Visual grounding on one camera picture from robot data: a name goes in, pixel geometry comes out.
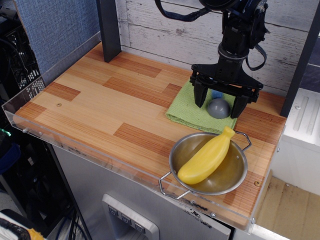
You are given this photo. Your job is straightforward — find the black vertical post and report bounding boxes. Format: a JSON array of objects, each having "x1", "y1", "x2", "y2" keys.
[
  {"x1": 280, "y1": 3, "x2": 320, "y2": 118},
  {"x1": 96, "y1": 0, "x2": 122, "y2": 63}
]

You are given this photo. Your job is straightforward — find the black right vertical post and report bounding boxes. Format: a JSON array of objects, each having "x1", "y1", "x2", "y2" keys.
[{"x1": 280, "y1": 3, "x2": 320, "y2": 118}]

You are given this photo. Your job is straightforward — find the gray ball blue handle scoop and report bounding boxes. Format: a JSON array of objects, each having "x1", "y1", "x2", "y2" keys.
[{"x1": 207, "y1": 89, "x2": 231, "y2": 119}]

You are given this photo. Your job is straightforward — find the yellow black object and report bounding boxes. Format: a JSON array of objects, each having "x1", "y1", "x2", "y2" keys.
[{"x1": 0, "y1": 218, "x2": 45, "y2": 240}]

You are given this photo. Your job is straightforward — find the gray dispenser control panel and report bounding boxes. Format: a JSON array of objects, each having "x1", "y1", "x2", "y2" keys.
[{"x1": 102, "y1": 194, "x2": 160, "y2": 240}]

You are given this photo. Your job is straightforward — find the green folded cloth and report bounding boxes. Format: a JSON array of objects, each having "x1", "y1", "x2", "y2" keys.
[{"x1": 166, "y1": 81, "x2": 238, "y2": 134}]

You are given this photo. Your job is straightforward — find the black left vertical post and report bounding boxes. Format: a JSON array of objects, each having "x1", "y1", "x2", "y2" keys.
[{"x1": 96, "y1": 0, "x2": 122, "y2": 63}]

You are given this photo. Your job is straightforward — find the silver metal pot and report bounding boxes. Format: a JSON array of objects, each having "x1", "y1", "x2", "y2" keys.
[{"x1": 158, "y1": 131, "x2": 252, "y2": 200}]

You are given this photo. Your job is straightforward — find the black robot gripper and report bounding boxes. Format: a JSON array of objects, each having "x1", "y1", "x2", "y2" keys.
[{"x1": 190, "y1": 56, "x2": 263, "y2": 119}]

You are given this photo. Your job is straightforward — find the yellow toy banana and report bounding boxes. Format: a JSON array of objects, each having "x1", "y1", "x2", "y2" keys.
[{"x1": 177, "y1": 126, "x2": 235, "y2": 185}]

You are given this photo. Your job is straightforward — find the white ridged block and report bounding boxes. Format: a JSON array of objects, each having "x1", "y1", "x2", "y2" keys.
[{"x1": 283, "y1": 88, "x2": 320, "y2": 149}]

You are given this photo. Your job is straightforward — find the clear acrylic table guard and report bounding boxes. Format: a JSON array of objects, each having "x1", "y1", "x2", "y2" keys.
[{"x1": 5, "y1": 44, "x2": 285, "y2": 240}]

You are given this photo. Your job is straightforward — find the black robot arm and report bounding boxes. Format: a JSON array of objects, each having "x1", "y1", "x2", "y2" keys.
[{"x1": 190, "y1": 0, "x2": 268, "y2": 119}]

